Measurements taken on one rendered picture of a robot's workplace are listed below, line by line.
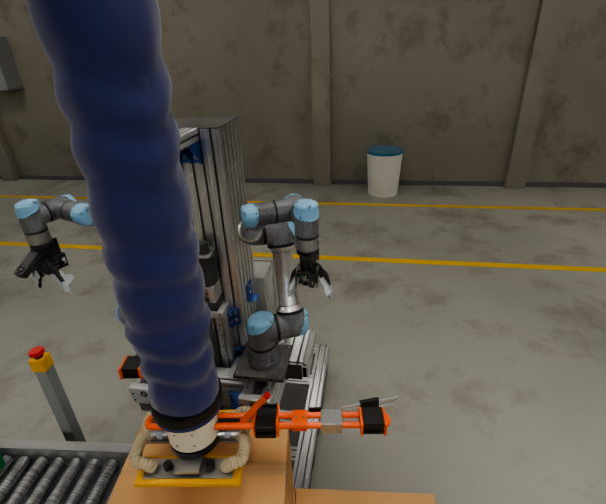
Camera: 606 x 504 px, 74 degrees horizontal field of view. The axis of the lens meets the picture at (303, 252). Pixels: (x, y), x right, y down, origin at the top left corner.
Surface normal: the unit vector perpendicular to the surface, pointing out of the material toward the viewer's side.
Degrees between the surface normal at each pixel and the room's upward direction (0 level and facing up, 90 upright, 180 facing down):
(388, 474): 0
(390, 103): 90
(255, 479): 0
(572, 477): 0
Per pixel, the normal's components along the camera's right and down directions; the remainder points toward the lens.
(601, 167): -0.16, 0.46
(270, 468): -0.04, -0.89
